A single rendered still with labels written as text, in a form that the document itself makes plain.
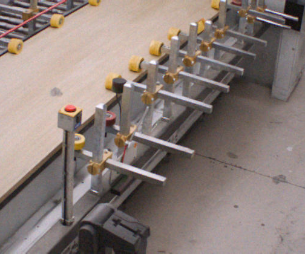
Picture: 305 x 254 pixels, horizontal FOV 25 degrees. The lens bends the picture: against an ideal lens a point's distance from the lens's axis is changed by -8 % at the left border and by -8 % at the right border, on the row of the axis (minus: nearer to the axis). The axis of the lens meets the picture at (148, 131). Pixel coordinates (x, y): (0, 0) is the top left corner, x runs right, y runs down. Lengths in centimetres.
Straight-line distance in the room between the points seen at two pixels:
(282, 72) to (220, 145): 100
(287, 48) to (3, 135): 301
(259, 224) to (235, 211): 19
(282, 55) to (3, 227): 329
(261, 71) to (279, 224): 189
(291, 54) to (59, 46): 222
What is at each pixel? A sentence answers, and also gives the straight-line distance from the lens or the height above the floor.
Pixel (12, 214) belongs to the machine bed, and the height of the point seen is 72.
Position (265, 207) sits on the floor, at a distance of 443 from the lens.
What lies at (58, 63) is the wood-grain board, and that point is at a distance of 377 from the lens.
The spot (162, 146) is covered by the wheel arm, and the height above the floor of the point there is 85.
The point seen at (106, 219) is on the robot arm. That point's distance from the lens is 146.
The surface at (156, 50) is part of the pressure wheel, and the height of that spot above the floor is 94.
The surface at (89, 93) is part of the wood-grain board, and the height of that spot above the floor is 90.
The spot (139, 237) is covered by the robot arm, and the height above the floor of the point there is 161.
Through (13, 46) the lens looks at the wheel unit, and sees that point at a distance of 385.
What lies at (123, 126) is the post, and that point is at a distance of 320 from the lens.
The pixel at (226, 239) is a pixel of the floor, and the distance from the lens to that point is 410.
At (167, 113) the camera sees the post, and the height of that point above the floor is 75.
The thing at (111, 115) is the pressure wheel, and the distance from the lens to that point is 329.
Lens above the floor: 250
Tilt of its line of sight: 30 degrees down
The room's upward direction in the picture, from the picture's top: 6 degrees clockwise
